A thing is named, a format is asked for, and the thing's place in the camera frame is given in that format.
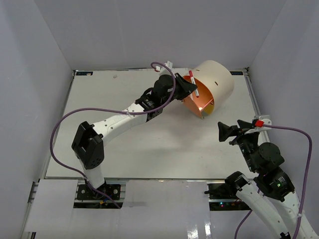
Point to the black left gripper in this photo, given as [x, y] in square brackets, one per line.
[186, 87]

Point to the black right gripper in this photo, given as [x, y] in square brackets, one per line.
[225, 131]

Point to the red cap marker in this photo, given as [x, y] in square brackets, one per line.
[193, 82]

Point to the pink top drawer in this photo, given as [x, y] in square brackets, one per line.
[196, 105]

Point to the yellow drawer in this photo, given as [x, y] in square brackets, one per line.
[208, 110]

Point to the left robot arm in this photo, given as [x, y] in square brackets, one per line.
[90, 139]

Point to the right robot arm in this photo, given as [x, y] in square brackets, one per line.
[276, 202]

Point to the cream round drawer cabinet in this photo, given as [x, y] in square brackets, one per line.
[216, 78]

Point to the dark XDOF logo sticker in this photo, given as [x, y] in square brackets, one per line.
[236, 72]

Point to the left XDOF logo sticker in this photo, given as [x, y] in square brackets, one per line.
[84, 73]

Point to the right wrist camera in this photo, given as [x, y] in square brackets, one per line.
[260, 123]

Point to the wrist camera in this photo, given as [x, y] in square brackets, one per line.
[164, 70]
[260, 123]

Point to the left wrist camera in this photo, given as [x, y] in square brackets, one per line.
[164, 70]

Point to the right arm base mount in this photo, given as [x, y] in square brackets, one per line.
[220, 198]

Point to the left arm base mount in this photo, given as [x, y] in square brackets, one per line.
[109, 196]

